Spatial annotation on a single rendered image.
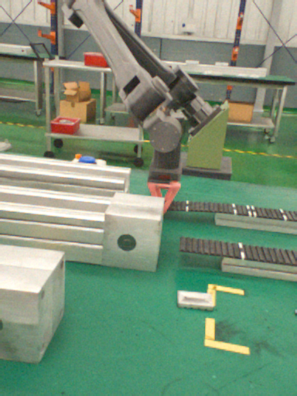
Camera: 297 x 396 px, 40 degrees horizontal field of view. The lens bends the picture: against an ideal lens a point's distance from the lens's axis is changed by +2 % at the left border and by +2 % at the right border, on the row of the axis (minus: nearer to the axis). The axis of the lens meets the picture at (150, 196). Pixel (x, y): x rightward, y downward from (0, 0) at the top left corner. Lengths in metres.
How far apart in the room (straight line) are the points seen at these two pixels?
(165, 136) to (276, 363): 0.40
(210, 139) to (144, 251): 0.66
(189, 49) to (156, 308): 7.86
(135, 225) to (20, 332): 0.24
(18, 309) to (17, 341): 0.04
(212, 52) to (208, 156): 7.09
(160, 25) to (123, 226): 7.85
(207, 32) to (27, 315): 7.98
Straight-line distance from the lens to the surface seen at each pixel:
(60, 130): 3.87
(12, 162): 0.96
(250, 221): 0.89
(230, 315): 0.61
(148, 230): 0.64
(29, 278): 0.49
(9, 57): 6.01
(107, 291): 0.63
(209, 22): 8.33
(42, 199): 0.75
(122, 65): 0.87
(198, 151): 1.26
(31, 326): 0.49
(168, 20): 8.39
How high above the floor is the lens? 1.13
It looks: 21 degrees down
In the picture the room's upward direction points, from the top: 5 degrees clockwise
